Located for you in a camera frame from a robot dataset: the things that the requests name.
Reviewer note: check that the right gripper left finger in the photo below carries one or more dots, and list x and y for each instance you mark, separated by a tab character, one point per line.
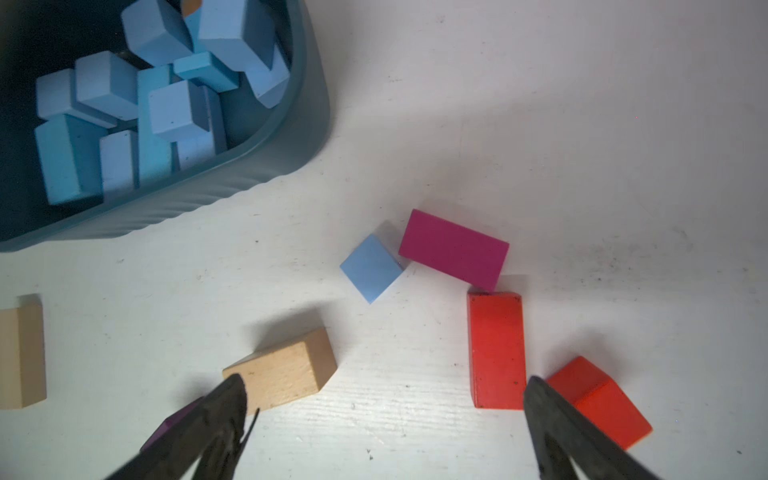
212	436

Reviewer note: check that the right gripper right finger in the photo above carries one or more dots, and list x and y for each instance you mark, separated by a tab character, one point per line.
563	438

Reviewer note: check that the small blue cube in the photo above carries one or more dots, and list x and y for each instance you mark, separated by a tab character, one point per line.
371	268

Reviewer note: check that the light blue block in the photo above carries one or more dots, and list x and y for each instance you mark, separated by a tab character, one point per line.
56	95

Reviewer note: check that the purple cube block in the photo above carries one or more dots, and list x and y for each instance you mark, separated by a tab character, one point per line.
169	422

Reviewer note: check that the small red cube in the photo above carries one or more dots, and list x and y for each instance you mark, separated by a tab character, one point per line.
600	399

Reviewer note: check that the tan wooden block centre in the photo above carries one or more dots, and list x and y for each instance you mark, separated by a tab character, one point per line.
286	372

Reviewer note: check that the red upright block right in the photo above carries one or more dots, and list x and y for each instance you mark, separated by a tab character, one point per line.
497	359

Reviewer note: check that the tan upright wooden block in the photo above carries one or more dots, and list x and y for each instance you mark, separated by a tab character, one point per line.
23	363

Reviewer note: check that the magenta block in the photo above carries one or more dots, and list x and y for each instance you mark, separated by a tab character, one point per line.
453	249

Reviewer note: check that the dark teal plastic bin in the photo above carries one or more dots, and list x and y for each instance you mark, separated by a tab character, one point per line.
38	37

